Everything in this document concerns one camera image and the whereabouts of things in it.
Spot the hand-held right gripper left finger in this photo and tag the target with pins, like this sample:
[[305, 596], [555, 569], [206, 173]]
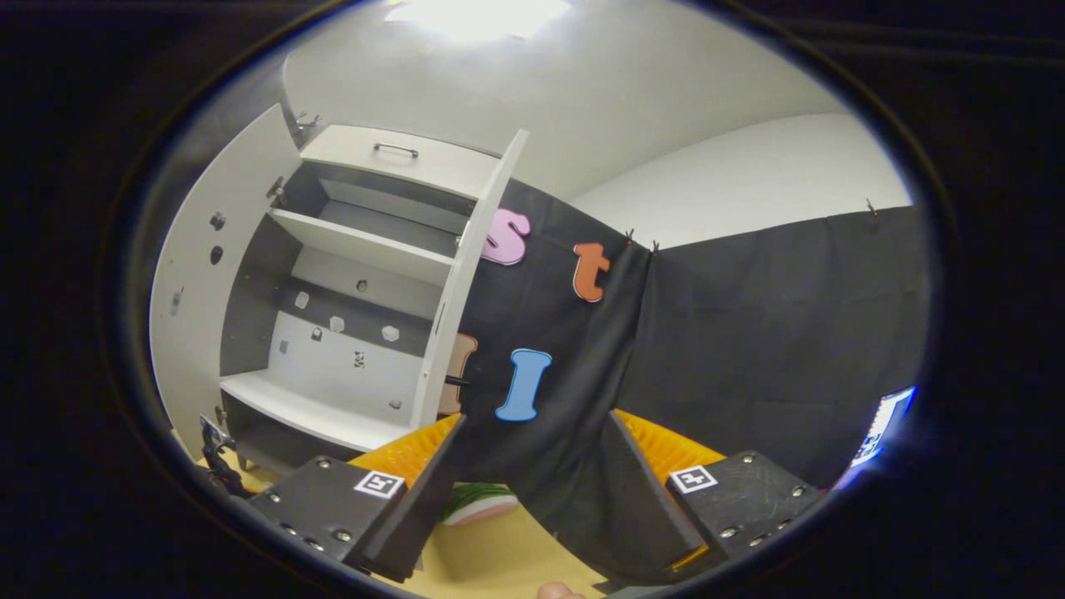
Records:
[[428, 507]]

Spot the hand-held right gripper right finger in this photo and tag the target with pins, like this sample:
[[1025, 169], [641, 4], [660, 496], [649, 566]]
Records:
[[645, 499]]

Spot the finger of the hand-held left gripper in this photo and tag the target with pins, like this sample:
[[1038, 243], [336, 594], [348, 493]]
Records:
[[218, 433]]

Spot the watermelon slice coaster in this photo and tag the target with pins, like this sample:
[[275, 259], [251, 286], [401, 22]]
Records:
[[478, 503]]

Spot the white cabinet door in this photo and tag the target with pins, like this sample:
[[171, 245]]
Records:
[[466, 274], [200, 274]]

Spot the white cabinet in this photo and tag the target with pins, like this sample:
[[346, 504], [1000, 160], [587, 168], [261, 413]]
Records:
[[349, 391]]

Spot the white cabinet shelf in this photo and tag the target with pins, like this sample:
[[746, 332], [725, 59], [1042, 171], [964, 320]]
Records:
[[366, 245], [391, 204]]

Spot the metal door hinge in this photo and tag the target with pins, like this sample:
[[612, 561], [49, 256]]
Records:
[[276, 191]]

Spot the black backdrop cloth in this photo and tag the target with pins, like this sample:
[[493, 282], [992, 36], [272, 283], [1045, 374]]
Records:
[[749, 333]]

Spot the lit screen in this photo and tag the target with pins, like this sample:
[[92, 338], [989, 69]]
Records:
[[882, 428]]

